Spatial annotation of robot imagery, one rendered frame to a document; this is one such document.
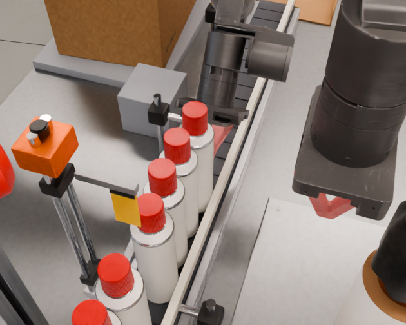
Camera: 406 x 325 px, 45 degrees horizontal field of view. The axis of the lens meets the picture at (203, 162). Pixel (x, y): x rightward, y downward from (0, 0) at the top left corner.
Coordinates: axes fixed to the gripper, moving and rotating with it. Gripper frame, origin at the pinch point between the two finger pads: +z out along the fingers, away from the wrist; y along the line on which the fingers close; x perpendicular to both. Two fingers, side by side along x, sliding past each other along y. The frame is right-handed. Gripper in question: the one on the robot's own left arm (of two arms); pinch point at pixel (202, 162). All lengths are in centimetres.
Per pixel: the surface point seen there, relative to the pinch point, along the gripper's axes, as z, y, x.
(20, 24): -15, -146, 162
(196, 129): -6.6, 0.9, -11.9
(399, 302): 2.6, 26.6, -27.3
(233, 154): -1.4, 3.6, 5.3
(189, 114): -8.4, -0.1, -13.0
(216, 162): 1.1, 0.6, 7.8
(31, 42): -7, -133, 153
